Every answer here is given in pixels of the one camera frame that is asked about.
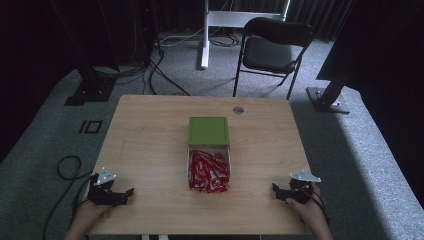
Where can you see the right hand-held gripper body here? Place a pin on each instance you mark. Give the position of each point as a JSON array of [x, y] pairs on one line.
[[300, 190]]

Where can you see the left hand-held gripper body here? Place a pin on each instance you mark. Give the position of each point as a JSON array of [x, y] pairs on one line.
[[101, 191]]

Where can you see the person's right hand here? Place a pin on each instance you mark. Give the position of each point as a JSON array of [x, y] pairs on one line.
[[310, 211]]

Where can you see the person's left hand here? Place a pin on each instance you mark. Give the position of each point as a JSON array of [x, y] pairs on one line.
[[89, 213]]

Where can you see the white drawer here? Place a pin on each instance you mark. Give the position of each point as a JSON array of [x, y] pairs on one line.
[[228, 156]]

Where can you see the pile of red packets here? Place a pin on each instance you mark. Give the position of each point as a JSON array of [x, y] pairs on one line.
[[208, 171]]

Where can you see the grey round table grommet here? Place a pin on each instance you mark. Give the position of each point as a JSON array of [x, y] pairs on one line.
[[238, 110]]

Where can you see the green box lid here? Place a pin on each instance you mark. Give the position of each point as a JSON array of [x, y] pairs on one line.
[[208, 130]]

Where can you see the black metal stand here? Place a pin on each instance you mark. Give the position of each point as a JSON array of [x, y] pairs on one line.
[[330, 96], [90, 86]]

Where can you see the black folding chair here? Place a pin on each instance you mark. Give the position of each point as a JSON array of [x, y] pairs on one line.
[[271, 50]]

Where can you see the dark curtain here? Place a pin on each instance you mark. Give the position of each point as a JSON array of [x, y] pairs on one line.
[[313, 13]]

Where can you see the white table frame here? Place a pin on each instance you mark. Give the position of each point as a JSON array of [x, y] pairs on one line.
[[154, 237]]

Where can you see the white desk frame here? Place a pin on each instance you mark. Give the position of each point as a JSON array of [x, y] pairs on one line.
[[233, 18]]

